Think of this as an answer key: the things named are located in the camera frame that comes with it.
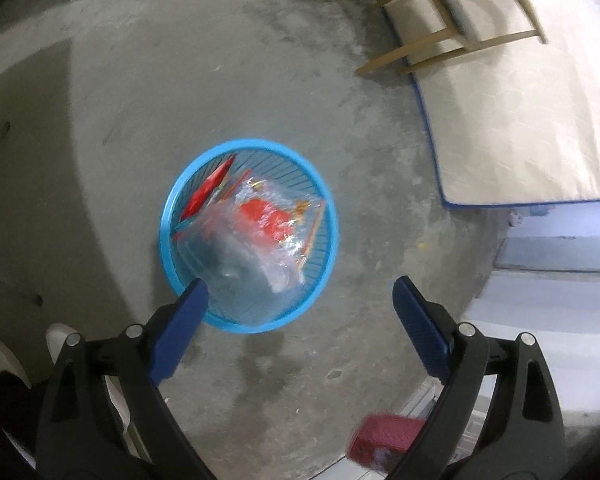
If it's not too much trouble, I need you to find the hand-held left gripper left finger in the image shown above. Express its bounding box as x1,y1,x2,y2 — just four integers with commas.
36,278,216,480

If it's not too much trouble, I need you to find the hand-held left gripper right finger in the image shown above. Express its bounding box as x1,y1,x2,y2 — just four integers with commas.
385,276,566,480

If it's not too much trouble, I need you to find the clear plastic bag red print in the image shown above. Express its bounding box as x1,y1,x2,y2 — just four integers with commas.
175,170,327,323

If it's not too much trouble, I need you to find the blue mesh wastebasket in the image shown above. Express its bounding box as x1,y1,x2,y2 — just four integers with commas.
160,137,340,335

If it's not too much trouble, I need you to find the red box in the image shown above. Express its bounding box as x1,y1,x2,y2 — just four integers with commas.
346,412,431,473

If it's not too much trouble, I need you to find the white shoe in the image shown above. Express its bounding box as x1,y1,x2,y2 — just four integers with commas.
46,323,81,366
0,339,31,391

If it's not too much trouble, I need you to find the red snack packet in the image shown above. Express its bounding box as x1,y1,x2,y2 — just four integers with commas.
180,154,237,222

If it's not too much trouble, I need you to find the grey doormat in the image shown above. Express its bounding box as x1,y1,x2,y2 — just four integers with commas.
495,237,600,273

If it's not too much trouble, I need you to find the person's black trouser leg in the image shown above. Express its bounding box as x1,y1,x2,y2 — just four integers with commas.
0,370,46,480

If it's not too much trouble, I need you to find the white mattress blue edge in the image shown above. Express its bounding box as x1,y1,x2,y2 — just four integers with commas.
380,0,600,211

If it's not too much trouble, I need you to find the wooden chair grey seat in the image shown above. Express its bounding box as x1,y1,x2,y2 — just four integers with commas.
319,0,548,77

